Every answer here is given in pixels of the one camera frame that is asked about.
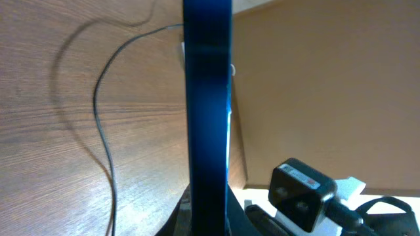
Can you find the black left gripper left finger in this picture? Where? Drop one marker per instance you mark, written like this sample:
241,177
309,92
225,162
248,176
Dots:
179,222

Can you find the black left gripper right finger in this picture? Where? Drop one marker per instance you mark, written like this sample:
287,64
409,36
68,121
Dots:
239,223

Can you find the blue Galaxy smartphone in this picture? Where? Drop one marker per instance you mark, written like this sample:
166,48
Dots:
207,53

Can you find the brown cardboard box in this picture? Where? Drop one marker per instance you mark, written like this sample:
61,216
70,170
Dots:
334,84

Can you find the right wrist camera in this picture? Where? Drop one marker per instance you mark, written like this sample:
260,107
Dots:
307,197

